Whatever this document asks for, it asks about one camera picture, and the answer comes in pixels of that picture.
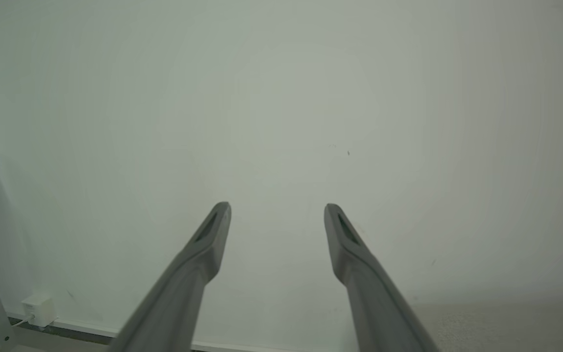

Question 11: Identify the white power adapter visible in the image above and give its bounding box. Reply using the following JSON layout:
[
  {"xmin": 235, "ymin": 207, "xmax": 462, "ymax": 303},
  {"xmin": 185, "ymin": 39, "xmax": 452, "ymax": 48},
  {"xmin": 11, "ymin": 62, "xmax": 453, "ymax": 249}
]
[{"xmin": 22, "ymin": 292, "xmax": 57, "ymax": 328}]

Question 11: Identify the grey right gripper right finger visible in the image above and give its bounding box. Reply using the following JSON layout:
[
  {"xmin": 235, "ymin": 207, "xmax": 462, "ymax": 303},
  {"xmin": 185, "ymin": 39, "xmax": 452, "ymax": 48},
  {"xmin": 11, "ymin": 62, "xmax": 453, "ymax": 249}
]
[{"xmin": 324, "ymin": 203, "xmax": 441, "ymax": 352}]

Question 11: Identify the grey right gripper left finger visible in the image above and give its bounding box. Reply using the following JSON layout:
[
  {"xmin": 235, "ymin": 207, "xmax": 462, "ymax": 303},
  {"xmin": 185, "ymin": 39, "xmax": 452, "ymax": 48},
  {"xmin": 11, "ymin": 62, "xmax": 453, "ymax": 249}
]
[{"xmin": 108, "ymin": 201, "xmax": 232, "ymax": 352}]

